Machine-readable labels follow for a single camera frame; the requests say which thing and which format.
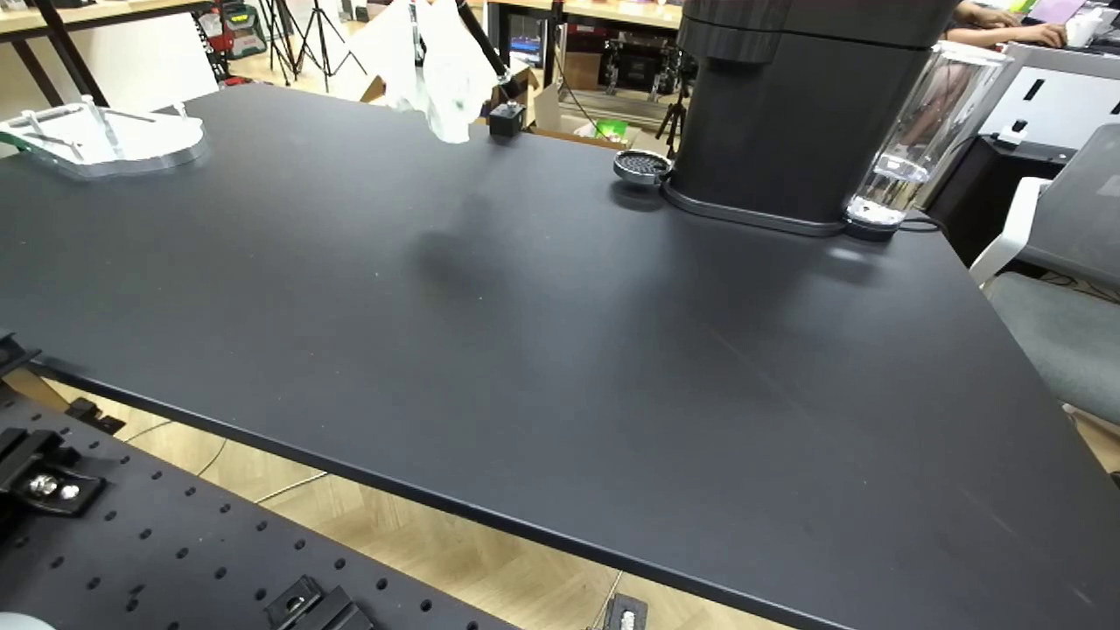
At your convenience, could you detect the white towel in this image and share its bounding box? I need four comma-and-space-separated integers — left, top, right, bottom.
343, 0, 509, 147

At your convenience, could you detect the person's forearm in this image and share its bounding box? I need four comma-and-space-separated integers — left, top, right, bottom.
944, 0, 1068, 53

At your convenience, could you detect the round black lid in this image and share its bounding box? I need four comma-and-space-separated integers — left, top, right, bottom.
609, 147, 681, 194

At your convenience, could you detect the small black clamp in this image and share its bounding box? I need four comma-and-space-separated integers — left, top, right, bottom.
485, 98, 528, 142

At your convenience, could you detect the cardboard box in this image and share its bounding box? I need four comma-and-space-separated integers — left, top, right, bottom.
556, 21, 609, 95

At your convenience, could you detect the black diagonal stand rod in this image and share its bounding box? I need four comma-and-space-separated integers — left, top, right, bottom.
454, 0, 513, 81

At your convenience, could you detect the small black metal connector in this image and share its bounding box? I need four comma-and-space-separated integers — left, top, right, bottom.
600, 592, 653, 630

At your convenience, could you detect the black coffee machine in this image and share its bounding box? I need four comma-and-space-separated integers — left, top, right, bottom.
662, 0, 962, 242

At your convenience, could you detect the black tripod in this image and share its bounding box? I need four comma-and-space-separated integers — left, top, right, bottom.
271, 0, 371, 95

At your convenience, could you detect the clear glass cup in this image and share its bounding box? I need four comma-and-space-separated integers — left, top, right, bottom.
845, 37, 1018, 235

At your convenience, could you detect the black perforated board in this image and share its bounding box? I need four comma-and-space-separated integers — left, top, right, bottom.
0, 395, 518, 630

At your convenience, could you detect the white chair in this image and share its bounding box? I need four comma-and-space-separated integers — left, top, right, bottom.
81, 9, 221, 116

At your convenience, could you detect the clear glass tray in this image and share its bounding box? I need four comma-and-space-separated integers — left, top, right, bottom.
0, 95, 212, 177

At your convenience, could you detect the grey office chair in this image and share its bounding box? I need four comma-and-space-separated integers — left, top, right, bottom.
965, 117, 1120, 434

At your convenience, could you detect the white cabinet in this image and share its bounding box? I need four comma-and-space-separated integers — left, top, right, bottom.
976, 45, 1120, 155

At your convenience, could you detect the wooden desk with black legs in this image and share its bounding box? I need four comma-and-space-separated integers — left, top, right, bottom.
0, 0, 221, 108

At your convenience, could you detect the black mounting bracket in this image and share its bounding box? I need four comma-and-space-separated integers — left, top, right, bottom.
264, 571, 388, 630

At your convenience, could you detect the black bracket with screws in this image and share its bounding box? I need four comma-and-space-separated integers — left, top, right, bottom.
0, 424, 112, 522

